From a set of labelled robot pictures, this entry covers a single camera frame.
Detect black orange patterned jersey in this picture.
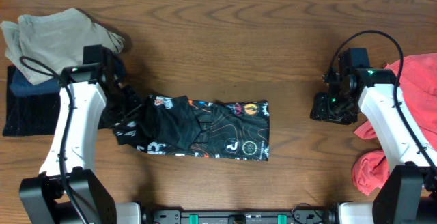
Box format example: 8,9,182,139
113,96,270,161

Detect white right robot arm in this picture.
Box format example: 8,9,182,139
310,68,436,223

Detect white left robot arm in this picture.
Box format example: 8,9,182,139
19,64,141,223

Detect red t-shirt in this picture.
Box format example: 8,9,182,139
351,52,437,196

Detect black sparkly folded garment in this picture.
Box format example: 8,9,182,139
3,66,60,137

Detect beige folded garment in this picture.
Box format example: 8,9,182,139
1,8,124,85

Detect navy blue folded garment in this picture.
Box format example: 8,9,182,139
9,58,127,98

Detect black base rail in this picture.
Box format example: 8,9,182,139
144,208,338,224

